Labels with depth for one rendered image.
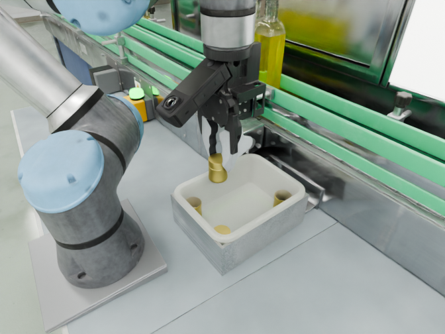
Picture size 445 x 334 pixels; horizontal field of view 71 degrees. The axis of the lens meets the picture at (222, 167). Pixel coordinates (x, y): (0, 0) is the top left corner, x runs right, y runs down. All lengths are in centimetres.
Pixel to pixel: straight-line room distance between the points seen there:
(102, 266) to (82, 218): 11
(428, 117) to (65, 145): 69
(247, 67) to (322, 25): 37
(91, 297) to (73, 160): 24
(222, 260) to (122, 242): 17
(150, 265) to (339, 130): 43
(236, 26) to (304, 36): 45
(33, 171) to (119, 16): 27
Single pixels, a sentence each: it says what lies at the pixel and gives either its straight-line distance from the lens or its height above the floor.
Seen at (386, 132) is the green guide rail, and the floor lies 94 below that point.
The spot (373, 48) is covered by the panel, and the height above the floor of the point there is 105.
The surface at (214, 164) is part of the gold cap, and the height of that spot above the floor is 93.
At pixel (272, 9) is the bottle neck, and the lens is 74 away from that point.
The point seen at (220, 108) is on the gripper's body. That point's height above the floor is 103.
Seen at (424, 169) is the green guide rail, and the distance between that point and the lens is 59.
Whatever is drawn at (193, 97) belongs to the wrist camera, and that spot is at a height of 107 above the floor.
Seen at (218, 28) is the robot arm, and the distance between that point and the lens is 44.
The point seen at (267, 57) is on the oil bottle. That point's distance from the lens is 75.
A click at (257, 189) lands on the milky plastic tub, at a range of 73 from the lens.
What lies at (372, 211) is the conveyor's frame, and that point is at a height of 83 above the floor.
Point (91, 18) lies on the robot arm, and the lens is 32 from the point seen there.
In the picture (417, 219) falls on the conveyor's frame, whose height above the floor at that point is 87.
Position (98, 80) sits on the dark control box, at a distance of 125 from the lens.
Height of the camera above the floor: 125
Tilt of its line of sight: 37 degrees down
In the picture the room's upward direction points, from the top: straight up
